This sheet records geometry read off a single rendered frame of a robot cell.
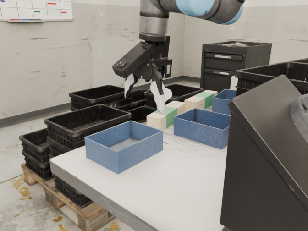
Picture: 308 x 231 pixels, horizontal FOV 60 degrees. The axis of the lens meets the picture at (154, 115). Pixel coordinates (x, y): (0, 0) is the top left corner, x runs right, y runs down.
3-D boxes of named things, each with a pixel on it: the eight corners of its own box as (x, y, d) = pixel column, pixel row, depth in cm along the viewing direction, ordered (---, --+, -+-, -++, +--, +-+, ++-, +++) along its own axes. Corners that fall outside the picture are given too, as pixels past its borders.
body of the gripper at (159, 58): (171, 79, 76) (176, 35, 71) (149, 85, 70) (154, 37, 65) (151, 73, 80) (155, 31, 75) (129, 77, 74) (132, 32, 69)
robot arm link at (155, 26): (155, 18, 63) (131, 14, 68) (153, 38, 65) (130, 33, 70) (175, 18, 68) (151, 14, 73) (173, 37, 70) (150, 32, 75)
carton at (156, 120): (160, 133, 102) (160, 118, 100) (146, 130, 105) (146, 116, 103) (184, 115, 122) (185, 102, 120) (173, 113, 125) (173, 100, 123)
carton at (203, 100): (206, 100, 144) (206, 90, 142) (216, 102, 141) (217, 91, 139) (184, 112, 126) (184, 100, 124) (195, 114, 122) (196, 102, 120)
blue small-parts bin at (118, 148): (118, 174, 75) (117, 151, 72) (85, 157, 84) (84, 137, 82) (163, 150, 89) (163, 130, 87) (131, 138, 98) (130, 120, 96)
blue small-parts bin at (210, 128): (240, 135, 100) (242, 118, 98) (222, 150, 89) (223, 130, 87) (194, 123, 112) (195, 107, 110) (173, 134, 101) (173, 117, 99)
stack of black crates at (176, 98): (172, 156, 201) (174, 99, 186) (143, 145, 220) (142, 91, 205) (201, 140, 229) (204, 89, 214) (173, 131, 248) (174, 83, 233)
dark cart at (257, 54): (236, 143, 258) (247, 46, 228) (197, 131, 286) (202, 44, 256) (260, 125, 300) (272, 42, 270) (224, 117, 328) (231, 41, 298)
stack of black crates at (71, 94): (96, 159, 198) (91, 100, 183) (73, 147, 216) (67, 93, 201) (134, 142, 226) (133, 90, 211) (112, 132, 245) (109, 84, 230)
